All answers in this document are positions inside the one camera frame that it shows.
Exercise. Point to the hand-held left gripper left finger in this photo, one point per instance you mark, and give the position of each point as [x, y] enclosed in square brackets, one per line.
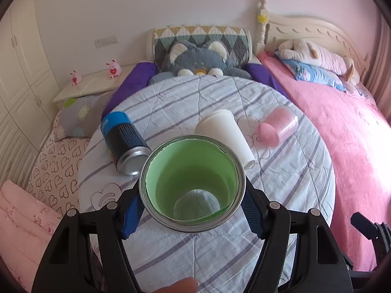
[132, 219]

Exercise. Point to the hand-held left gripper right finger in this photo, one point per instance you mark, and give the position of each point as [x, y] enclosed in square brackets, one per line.
[252, 216]

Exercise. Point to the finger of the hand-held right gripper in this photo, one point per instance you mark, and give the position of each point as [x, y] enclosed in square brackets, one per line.
[380, 238]

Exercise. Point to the green-lined metal cup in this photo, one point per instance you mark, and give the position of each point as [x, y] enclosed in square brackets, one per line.
[189, 171]

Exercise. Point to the white paper cup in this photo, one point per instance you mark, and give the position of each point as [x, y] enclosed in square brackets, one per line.
[226, 131]

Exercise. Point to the pink plastic cup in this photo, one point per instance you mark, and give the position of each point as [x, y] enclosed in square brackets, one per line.
[276, 126]

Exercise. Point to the person's left hand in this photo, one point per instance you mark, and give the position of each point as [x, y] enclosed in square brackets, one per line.
[178, 286]

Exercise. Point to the blue drink can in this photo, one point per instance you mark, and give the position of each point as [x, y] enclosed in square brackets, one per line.
[123, 142]

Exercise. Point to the heart print sheet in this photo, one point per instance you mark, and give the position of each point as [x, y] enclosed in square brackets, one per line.
[58, 161]

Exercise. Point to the pink folded quilt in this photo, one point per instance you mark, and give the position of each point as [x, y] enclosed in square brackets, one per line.
[23, 229]

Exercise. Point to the pink blanket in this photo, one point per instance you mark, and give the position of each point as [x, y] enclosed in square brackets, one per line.
[345, 134]

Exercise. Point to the grey flower pillow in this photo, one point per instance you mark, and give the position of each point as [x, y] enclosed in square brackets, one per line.
[81, 114]

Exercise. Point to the purple blanket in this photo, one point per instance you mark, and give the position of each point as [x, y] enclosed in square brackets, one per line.
[128, 84]

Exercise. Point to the cream nightstand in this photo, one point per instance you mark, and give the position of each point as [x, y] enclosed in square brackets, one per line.
[91, 85]

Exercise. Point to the pink rabbit figurine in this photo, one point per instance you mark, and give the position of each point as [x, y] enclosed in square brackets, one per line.
[113, 69]
[74, 78]

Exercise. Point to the blue printed pillow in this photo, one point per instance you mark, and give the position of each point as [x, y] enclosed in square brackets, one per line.
[314, 74]

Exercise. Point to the grey cat plush toy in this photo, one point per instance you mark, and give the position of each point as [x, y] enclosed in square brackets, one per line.
[198, 59]

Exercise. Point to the cream wardrobe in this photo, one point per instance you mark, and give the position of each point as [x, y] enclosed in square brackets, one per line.
[21, 91]

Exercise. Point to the white dog plush toy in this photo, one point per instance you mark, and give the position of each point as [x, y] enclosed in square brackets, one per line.
[317, 55]

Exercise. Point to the pink curtain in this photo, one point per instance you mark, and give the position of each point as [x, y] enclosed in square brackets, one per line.
[380, 61]

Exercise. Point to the diamond pattern cushion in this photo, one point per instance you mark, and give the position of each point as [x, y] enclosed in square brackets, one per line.
[195, 35]

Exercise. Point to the cream bed headboard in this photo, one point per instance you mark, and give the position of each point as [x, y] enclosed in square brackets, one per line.
[308, 27]

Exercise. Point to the white wall socket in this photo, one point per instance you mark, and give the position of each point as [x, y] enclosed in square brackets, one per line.
[106, 41]

